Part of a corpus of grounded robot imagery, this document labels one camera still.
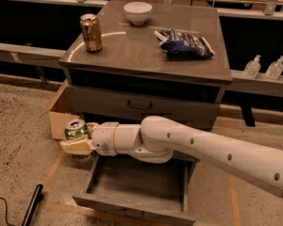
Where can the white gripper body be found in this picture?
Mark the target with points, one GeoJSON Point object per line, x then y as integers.
{"type": "Point", "coordinates": [103, 138]}

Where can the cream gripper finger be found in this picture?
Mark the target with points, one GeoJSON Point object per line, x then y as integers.
{"type": "Point", "coordinates": [82, 146]}
{"type": "Point", "coordinates": [91, 126]}

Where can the green soda can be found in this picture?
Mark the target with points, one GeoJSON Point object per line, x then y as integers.
{"type": "Point", "coordinates": [75, 129]}

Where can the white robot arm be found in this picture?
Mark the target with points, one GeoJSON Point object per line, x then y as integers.
{"type": "Point", "coordinates": [156, 139]}

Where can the grey top drawer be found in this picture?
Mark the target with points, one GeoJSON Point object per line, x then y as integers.
{"type": "Point", "coordinates": [135, 107]}

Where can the grey open bottom drawer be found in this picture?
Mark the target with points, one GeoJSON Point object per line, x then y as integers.
{"type": "Point", "coordinates": [124, 186]}

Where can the orange soda can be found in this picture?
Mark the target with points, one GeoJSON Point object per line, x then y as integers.
{"type": "Point", "coordinates": [91, 31]}

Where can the grey drawer cabinet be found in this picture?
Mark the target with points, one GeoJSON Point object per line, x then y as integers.
{"type": "Point", "coordinates": [132, 61]}

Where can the cardboard box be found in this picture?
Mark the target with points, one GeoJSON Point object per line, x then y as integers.
{"type": "Point", "coordinates": [59, 111]}

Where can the black rod on floor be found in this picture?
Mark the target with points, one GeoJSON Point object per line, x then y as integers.
{"type": "Point", "coordinates": [35, 199]}

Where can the blue chip bag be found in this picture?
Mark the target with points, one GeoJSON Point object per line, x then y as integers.
{"type": "Point", "coordinates": [182, 45]}

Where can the white bowl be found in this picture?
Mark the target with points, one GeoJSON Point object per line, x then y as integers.
{"type": "Point", "coordinates": [137, 12]}

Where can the clear sanitizer bottle left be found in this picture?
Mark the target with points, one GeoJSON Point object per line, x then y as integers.
{"type": "Point", "coordinates": [252, 68]}

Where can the clear sanitizer bottle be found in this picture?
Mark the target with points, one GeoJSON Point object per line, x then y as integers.
{"type": "Point", "coordinates": [252, 68]}
{"type": "Point", "coordinates": [275, 69]}

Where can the clear sanitizer bottle right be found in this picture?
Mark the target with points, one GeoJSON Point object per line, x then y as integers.
{"type": "Point", "coordinates": [275, 69]}

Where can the metal rail shelf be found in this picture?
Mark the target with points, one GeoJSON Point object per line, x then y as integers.
{"type": "Point", "coordinates": [36, 56]}

